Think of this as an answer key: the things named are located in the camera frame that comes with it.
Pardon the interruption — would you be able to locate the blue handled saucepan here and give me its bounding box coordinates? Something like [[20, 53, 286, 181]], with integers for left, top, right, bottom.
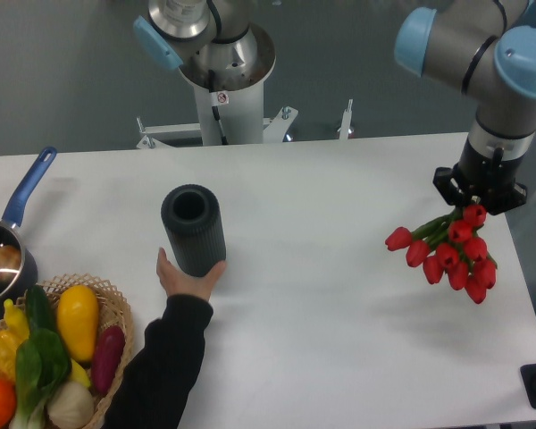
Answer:
[[0, 147, 57, 319]]

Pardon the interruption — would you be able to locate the bread roll in pan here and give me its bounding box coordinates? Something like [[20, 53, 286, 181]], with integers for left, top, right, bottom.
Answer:
[[0, 245, 21, 283]]

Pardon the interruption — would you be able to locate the woven wicker basket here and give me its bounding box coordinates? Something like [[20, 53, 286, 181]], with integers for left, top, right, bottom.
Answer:
[[0, 274, 133, 428]]

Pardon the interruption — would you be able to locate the green bok choy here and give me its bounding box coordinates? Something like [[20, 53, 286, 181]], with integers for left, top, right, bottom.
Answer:
[[9, 328, 71, 428]]

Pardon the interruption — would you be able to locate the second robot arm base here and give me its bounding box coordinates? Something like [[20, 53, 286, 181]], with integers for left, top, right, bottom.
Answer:
[[133, 1, 276, 92]]

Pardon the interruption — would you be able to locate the red tulip bouquet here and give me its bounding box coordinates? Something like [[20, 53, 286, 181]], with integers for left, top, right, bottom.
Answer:
[[384, 204, 498, 305]]

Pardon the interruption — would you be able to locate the black pedestal cable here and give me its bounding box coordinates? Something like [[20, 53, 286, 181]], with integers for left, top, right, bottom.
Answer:
[[207, 70, 230, 146]]

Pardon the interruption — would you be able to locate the small yellow squash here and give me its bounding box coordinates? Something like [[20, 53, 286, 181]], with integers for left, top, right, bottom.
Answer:
[[4, 299, 29, 341]]

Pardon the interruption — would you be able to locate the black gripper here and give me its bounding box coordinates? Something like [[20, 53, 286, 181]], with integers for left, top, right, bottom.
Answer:
[[432, 143, 527, 215]]

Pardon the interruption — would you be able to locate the dark green cucumber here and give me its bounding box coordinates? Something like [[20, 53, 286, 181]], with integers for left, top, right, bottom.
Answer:
[[25, 285, 57, 333]]

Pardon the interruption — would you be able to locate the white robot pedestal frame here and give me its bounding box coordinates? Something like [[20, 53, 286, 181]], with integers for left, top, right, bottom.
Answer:
[[135, 84, 356, 150]]

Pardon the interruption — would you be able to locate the person's bare hand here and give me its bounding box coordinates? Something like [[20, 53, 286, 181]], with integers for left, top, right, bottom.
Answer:
[[155, 248, 227, 305]]

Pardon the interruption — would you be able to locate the large yellow squash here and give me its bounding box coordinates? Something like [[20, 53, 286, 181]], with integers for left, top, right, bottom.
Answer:
[[56, 284, 99, 364]]

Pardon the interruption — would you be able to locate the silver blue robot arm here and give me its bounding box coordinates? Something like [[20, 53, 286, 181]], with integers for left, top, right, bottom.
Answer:
[[394, 1, 536, 215]]

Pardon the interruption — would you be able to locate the purple eggplant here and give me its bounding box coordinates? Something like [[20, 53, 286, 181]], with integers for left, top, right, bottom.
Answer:
[[91, 325, 125, 395]]

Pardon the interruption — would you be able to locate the yellow bell pepper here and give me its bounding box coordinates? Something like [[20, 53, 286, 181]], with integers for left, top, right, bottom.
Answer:
[[0, 329, 28, 384]]

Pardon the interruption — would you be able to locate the white garlic bulb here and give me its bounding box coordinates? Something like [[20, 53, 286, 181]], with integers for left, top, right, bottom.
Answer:
[[46, 382, 95, 429]]

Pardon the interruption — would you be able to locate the dark grey ribbed vase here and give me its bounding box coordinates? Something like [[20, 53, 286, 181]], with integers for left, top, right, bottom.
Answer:
[[161, 184, 226, 277]]

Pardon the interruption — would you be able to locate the black sleeved forearm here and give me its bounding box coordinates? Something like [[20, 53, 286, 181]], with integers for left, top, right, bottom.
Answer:
[[103, 295, 214, 428]]

